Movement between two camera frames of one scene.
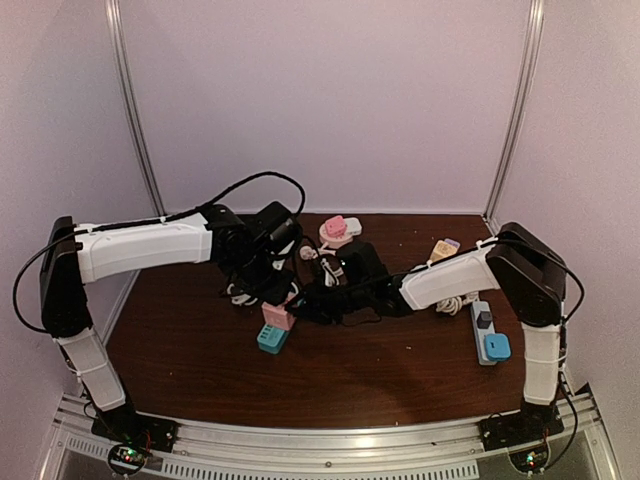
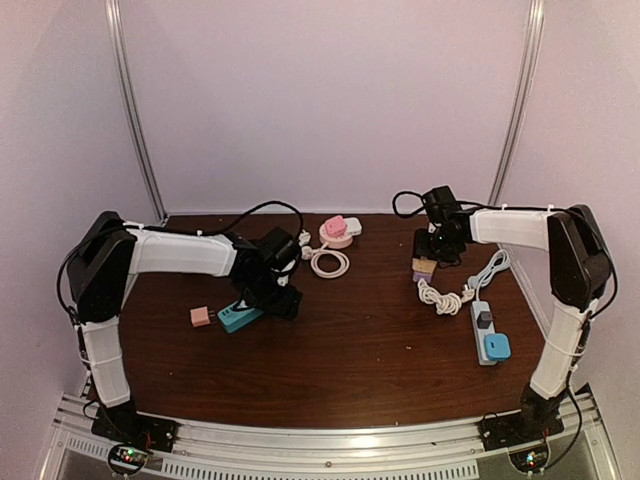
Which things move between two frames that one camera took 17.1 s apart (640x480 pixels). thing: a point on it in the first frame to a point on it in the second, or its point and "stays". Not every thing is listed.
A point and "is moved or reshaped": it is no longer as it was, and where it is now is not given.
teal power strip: (272, 339) to (232, 319)
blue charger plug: (497, 346) stays
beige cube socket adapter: (442, 249) is moved or reshaped
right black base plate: (504, 431) stays
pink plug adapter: (336, 226) stays
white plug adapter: (353, 226) stays
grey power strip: (476, 308) stays
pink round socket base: (332, 241) stays
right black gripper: (315, 310) to (420, 249)
